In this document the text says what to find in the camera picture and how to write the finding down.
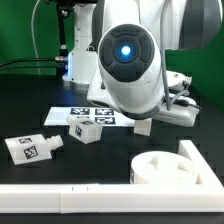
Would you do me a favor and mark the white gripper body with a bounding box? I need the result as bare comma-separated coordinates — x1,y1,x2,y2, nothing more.
153,71,199,127

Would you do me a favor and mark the white L-shaped fence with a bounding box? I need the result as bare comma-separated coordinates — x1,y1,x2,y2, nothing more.
0,140,224,214

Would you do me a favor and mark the white marker sheet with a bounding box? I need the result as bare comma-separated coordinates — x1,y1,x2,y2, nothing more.
44,107,134,127

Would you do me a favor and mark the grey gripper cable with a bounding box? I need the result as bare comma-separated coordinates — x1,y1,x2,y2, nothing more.
159,0,203,112

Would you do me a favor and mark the black cable upper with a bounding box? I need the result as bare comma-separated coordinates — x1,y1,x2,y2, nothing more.
0,57,69,69

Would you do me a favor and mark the black cable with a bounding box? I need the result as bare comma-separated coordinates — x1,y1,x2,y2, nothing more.
0,64,69,73
0,57,69,69

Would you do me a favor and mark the white thin cable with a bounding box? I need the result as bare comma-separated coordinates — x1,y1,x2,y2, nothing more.
30,0,44,76

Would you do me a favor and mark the black cable lower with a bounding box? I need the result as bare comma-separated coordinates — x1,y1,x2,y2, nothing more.
0,64,69,73

